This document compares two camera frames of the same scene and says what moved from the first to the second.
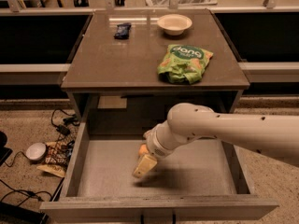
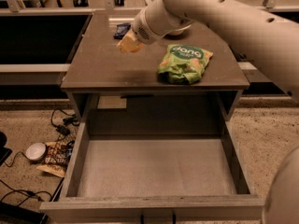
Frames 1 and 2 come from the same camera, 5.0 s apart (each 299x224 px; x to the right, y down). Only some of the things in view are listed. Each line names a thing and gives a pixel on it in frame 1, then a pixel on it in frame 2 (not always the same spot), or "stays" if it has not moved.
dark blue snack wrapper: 122,31 stays
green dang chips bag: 184,63 stays
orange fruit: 143,149 to 137,50
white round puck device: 35,151 stays
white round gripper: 154,147 to 140,29
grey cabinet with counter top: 137,65 stays
